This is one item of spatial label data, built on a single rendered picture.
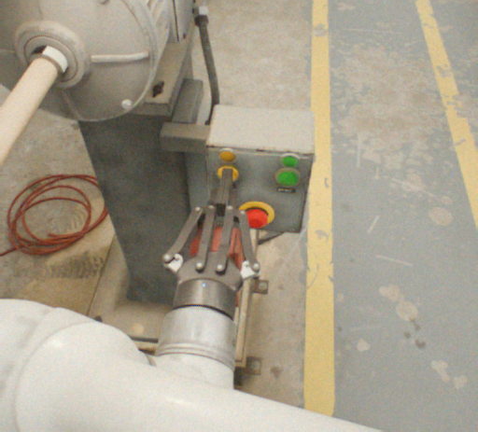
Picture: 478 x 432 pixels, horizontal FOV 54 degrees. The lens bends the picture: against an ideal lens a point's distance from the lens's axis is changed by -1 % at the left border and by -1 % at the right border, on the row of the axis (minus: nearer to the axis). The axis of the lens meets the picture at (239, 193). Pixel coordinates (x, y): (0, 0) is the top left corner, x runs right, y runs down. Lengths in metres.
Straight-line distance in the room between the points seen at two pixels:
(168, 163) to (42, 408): 0.68
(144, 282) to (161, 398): 1.11
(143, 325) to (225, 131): 0.87
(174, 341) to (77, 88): 0.37
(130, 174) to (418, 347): 1.21
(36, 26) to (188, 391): 0.48
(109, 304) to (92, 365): 1.15
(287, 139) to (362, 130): 1.79
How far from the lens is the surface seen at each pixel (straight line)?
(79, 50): 0.64
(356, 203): 2.12
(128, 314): 1.47
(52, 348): 0.39
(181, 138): 0.82
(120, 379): 0.33
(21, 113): 0.57
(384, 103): 2.67
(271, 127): 0.71
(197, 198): 1.10
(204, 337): 0.52
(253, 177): 0.72
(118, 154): 1.00
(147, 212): 1.12
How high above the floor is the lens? 1.59
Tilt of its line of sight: 49 degrees down
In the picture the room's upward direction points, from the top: straight up
